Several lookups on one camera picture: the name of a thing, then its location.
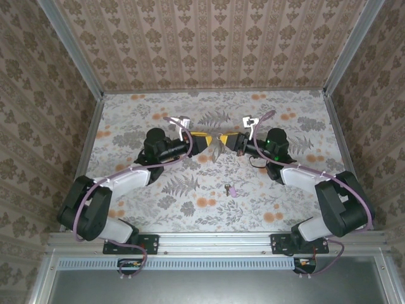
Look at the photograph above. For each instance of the key with purple cover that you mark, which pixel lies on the key with purple cover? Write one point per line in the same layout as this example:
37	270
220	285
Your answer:
232	192

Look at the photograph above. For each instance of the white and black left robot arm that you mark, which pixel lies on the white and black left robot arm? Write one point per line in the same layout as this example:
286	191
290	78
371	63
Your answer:
126	179

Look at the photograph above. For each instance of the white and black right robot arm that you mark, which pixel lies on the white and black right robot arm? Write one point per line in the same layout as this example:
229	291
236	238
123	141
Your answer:
300	177

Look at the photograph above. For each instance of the floral patterned table cover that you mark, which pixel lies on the floral patterned table cover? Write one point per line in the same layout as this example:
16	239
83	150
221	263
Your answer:
202	104

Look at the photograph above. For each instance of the black connector board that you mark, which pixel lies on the black connector board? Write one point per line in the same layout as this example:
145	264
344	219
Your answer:
129	265
305	265

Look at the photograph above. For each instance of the grey metal panel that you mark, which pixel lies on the grey metal panel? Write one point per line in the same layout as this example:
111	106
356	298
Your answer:
205	288

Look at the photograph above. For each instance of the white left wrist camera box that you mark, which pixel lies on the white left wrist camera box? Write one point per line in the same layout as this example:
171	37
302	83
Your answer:
184	122

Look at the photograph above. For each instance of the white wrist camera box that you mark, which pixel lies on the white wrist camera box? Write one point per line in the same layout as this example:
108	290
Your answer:
250	122
184	122

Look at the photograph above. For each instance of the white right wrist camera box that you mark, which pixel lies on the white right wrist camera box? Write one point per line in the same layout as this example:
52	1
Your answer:
250	122

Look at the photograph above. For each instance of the aluminium side rail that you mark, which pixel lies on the aluminium side rail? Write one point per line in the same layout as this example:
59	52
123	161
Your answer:
93	126
338	126

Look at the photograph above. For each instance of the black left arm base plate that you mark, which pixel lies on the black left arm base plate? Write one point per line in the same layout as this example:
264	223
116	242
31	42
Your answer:
152	244

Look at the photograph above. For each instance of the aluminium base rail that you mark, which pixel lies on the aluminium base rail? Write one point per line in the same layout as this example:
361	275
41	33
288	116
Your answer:
215	244

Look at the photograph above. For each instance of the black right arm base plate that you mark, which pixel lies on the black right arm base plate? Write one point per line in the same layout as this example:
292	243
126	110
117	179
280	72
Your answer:
278	244

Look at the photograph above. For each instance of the aluminium corner post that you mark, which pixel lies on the aluminium corner post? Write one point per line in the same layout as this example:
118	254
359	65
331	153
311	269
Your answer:
73	50
350	50

